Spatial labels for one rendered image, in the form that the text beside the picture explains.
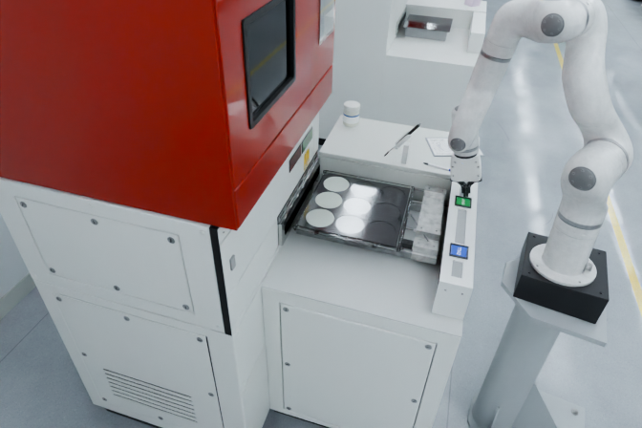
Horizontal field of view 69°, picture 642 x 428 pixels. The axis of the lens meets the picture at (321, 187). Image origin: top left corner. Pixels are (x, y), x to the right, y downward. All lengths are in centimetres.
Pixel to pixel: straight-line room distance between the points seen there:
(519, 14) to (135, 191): 107
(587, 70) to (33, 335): 255
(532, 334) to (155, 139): 133
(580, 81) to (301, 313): 104
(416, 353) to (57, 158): 114
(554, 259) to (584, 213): 19
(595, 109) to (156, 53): 105
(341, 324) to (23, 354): 166
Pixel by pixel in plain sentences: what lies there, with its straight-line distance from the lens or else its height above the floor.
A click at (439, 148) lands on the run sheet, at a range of 198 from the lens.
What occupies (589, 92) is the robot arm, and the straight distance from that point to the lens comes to 137.
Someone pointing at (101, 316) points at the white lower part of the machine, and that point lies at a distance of 169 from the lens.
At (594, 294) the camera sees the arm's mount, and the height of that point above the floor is 93.
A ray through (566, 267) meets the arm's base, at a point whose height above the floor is 96.
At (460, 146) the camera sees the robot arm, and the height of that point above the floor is 121.
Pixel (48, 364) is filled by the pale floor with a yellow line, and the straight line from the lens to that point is 261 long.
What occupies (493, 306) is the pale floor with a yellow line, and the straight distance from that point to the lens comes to 272.
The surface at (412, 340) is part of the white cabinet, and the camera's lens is 151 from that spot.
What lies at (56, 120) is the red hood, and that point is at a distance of 121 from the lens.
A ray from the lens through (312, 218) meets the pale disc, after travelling 164.
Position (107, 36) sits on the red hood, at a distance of 101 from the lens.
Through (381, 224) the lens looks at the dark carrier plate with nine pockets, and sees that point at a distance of 163.
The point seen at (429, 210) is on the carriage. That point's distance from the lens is 176.
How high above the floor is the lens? 194
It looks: 36 degrees down
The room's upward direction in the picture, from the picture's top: 2 degrees clockwise
